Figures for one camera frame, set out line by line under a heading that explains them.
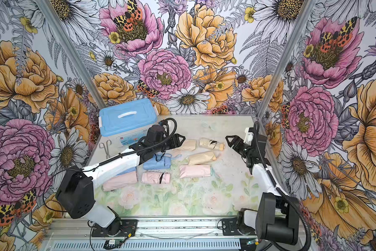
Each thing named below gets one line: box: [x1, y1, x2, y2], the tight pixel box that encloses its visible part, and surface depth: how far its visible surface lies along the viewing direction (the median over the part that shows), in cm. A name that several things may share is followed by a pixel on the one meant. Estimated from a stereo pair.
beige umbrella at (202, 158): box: [188, 151, 217, 165], surface depth 97 cm
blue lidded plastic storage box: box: [98, 98, 160, 148], surface depth 99 cm
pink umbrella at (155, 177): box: [141, 171, 171, 185], surface depth 89 cm
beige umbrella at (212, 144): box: [198, 137, 226, 152], surface depth 104 cm
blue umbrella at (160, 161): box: [143, 153, 182, 170], surface depth 94 cm
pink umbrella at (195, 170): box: [179, 164, 211, 179], surface depth 93 cm
